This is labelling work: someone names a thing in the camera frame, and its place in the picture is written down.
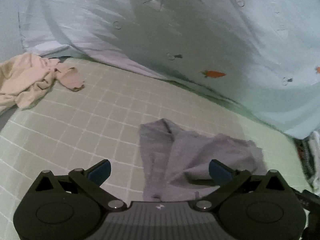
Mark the light blue carrot print quilt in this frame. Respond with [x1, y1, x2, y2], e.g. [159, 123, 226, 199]
[0, 0, 320, 140]

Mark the beige garment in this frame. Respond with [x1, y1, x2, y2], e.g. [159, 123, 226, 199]
[0, 53, 85, 115]

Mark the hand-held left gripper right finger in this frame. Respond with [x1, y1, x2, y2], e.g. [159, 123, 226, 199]
[192, 159, 295, 210]

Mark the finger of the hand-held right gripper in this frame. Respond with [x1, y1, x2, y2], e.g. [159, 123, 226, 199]
[291, 189, 320, 240]

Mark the stack of folded clothes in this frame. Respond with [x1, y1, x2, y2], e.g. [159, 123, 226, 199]
[294, 130, 320, 187]

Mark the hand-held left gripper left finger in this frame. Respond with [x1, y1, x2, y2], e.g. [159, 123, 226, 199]
[25, 159, 127, 210]

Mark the grey hoodie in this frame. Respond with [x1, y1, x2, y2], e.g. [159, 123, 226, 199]
[139, 118, 269, 203]

